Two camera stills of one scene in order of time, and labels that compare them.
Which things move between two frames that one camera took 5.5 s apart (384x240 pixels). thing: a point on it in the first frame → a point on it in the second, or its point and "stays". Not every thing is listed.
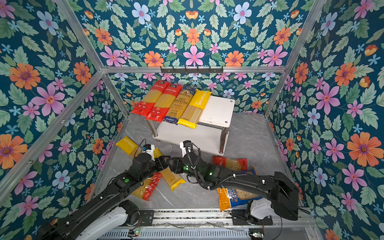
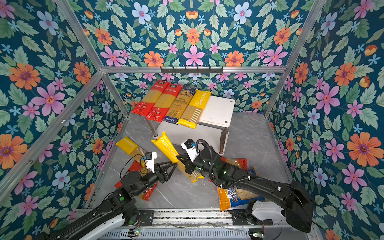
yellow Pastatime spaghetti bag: x=192 y=113 stays
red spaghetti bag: x=155 y=91 stays
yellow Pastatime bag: x=172 y=179 → x=171 y=153
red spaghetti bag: x=164 y=102 stays
